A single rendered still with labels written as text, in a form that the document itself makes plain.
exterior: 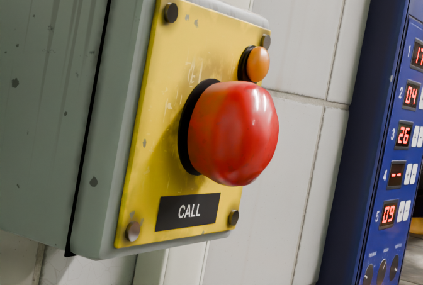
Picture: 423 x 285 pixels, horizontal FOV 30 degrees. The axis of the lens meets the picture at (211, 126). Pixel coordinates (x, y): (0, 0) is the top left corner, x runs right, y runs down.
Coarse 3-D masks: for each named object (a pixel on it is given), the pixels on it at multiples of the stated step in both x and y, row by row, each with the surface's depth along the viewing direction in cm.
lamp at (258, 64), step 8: (256, 48) 32; (264, 48) 32; (248, 56) 32; (256, 56) 32; (264, 56) 32; (248, 64) 32; (256, 64) 32; (264, 64) 32; (248, 72) 32; (256, 72) 32; (264, 72) 32; (256, 80) 32
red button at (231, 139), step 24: (216, 96) 28; (240, 96) 28; (264, 96) 29; (192, 120) 29; (216, 120) 28; (240, 120) 28; (264, 120) 29; (192, 144) 29; (216, 144) 28; (240, 144) 28; (264, 144) 29; (216, 168) 28; (240, 168) 28; (264, 168) 30
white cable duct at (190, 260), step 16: (224, 0) 41; (240, 0) 43; (144, 256) 41; (160, 256) 41; (176, 256) 42; (192, 256) 43; (144, 272) 41; (160, 272) 41; (176, 272) 42; (192, 272) 43
